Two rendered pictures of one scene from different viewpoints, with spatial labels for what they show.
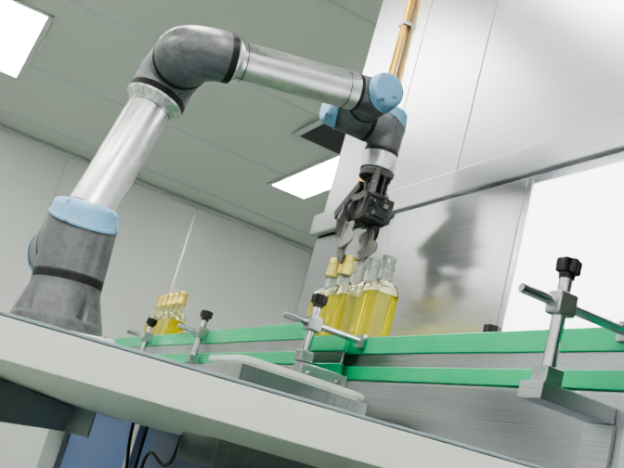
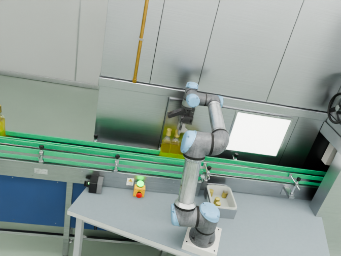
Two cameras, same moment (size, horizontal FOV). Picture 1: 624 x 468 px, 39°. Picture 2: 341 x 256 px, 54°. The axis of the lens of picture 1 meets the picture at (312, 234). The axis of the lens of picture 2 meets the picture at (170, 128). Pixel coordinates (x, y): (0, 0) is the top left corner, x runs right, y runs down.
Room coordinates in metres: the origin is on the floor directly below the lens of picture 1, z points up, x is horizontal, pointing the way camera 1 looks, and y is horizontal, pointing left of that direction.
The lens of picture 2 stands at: (1.46, 1.81, 2.21)
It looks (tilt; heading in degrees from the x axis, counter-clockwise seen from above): 28 degrees down; 283
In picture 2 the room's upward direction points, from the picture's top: 13 degrees clockwise
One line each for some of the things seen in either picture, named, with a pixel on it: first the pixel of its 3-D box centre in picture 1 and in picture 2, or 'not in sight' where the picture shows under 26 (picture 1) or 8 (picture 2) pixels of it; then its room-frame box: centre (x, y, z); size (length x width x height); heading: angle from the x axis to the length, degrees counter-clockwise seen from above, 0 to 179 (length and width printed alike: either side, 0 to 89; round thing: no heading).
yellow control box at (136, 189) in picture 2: not in sight; (139, 190); (1.95, 0.16, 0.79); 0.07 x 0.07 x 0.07; 23
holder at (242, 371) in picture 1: (292, 411); (218, 199); (1.45, -0.05, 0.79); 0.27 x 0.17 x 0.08; 113
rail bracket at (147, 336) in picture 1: (137, 338); (40, 157); (2.54, 0.39, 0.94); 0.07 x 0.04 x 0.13; 113
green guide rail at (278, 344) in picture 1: (165, 348); (67, 158); (2.41, 0.29, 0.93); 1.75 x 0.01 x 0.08; 23
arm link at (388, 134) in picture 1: (385, 132); (191, 91); (1.82, -0.09, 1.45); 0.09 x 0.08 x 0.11; 111
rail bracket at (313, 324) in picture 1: (323, 331); (206, 171); (1.58, -0.07, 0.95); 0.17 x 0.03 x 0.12; 113
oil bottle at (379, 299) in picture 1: (370, 332); not in sight; (1.68, -0.16, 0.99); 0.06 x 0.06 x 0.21; 22
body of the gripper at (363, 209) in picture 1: (370, 199); (186, 114); (1.82, -0.10, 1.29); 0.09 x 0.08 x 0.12; 23
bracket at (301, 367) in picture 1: (317, 388); (202, 181); (1.59, -0.08, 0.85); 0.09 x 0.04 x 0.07; 113
